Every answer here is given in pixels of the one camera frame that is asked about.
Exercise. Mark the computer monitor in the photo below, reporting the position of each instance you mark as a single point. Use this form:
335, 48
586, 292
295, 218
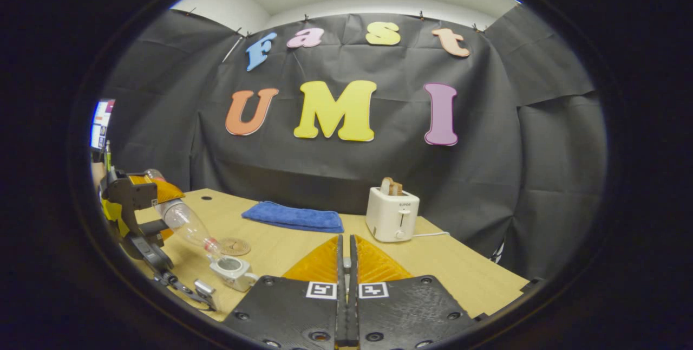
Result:
102, 125

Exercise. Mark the green drink bottle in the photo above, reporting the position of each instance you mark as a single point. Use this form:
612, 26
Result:
108, 159

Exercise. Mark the clear plastic water bottle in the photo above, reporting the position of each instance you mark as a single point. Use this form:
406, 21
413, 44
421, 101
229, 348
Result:
184, 220

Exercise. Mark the white toaster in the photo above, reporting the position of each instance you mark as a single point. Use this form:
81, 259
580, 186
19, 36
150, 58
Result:
390, 217

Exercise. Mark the bread slice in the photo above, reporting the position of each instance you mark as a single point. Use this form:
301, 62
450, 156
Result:
391, 187

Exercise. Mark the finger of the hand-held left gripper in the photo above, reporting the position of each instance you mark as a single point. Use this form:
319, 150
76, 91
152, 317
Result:
135, 193
154, 228

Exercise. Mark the round wooden coaster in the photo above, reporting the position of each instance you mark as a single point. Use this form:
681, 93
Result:
238, 246

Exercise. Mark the white teacup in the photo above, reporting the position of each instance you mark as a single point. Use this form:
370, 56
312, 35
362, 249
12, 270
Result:
235, 274

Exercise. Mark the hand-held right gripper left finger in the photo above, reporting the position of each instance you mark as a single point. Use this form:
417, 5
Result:
292, 312

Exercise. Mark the black backdrop cloth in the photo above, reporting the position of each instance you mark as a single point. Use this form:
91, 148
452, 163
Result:
379, 176

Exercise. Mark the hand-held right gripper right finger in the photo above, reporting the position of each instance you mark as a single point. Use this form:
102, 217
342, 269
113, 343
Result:
406, 312

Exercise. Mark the blue folded towel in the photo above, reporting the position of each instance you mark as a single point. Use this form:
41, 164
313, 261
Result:
292, 217

